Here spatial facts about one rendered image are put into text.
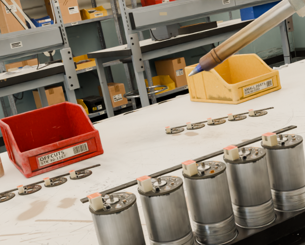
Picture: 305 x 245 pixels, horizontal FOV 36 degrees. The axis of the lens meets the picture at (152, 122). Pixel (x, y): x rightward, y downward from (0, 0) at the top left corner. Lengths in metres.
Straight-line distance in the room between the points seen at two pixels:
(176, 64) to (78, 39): 1.06
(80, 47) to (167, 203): 4.76
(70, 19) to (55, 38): 1.87
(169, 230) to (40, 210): 0.22
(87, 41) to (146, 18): 2.17
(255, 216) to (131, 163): 0.26
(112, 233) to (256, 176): 0.09
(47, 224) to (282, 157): 0.21
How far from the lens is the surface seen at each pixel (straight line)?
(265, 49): 6.38
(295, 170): 0.29
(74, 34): 4.98
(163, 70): 5.16
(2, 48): 2.59
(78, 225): 0.39
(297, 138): 0.29
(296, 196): 0.29
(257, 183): 0.27
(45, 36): 2.66
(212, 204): 0.26
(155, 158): 0.52
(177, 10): 3.03
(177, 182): 0.25
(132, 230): 0.24
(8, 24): 4.35
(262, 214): 0.28
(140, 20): 2.89
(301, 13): 0.23
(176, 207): 0.25
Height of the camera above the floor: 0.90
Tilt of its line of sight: 12 degrees down
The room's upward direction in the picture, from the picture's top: 12 degrees counter-clockwise
